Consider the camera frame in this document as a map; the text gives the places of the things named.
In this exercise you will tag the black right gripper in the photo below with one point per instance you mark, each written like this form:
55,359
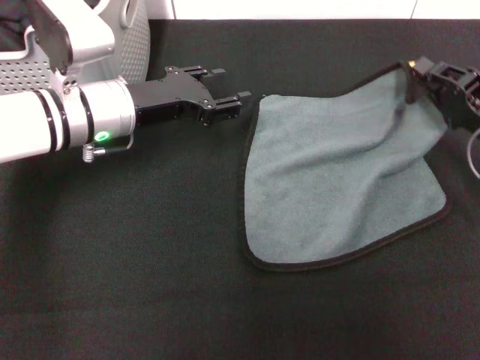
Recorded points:
465,112

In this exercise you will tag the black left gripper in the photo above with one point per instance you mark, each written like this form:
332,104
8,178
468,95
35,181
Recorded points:
161,99

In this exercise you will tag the yellow and grey towel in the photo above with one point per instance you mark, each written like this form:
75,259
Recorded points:
330,180

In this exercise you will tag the grey perforated plastic storage box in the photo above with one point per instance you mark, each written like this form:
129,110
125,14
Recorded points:
137,45

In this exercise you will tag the black tablecloth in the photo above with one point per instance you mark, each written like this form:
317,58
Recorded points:
112,262

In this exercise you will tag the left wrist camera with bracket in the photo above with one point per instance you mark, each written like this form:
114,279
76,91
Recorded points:
52,37

